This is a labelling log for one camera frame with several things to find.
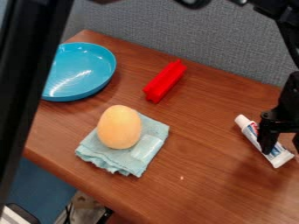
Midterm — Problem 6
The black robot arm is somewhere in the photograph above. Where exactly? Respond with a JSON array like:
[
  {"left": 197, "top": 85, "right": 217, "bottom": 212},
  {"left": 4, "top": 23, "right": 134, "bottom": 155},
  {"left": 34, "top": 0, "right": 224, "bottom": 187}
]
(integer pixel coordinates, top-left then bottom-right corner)
[{"left": 0, "top": 0, "right": 299, "bottom": 214}]

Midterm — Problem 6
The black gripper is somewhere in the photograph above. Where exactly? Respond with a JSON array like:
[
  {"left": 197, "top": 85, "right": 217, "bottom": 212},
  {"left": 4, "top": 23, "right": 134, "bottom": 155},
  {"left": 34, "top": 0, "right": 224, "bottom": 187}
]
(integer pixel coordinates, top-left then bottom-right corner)
[{"left": 256, "top": 71, "right": 299, "bottom": 155}]

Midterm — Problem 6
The white toothpaste tube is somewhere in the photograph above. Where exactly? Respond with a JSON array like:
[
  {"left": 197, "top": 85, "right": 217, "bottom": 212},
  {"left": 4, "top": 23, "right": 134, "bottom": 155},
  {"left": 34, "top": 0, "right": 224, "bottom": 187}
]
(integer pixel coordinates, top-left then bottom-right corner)
[{"left": 234, "top": 115, "right": 295, "bottom": 168}]

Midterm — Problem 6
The orange egg-shaped sponge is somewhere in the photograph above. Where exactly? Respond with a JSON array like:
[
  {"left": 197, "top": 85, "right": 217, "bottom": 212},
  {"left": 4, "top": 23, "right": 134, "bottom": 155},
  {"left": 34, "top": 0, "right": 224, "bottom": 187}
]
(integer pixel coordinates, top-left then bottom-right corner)
[{"left": 97, "top": 105, "right": 142, "bottom": 150}]

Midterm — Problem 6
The blue plate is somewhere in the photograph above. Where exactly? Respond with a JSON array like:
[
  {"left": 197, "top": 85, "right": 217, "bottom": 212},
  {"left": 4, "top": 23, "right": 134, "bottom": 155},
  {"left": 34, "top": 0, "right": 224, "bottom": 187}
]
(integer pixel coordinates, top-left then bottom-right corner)
[{"left": 41, "top": 42, "right": 117, "bottom": 102}]

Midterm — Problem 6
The light blue folded cloth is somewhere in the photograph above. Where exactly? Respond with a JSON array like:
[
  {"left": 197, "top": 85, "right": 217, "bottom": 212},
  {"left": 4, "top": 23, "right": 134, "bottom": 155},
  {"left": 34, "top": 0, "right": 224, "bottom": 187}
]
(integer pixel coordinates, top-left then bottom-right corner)
[{"left": 74, "top": 114, "right": 169, "bottom": 178}]

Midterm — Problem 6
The dark object at corner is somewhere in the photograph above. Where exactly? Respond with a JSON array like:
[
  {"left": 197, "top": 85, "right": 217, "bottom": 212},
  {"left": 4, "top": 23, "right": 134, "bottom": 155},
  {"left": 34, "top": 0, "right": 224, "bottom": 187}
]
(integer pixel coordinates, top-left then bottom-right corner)
[{"left": 0, "top": 203, "right": 41, "bottom": 224}]

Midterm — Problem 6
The red plastic block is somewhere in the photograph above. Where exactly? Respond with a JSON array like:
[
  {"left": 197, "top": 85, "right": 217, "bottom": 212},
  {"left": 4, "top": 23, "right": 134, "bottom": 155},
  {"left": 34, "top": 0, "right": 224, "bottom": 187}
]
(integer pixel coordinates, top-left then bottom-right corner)
[{"left": 142, "top": 59, "right": 186, "bottom": 103}]

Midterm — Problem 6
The table leg frame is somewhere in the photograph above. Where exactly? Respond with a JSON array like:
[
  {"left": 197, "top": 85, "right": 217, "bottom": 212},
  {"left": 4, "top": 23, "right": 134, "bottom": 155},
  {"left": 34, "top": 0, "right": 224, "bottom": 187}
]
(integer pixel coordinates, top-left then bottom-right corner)
[{"left": 53, "top": 191, "right": 113, "bottom": 224}]

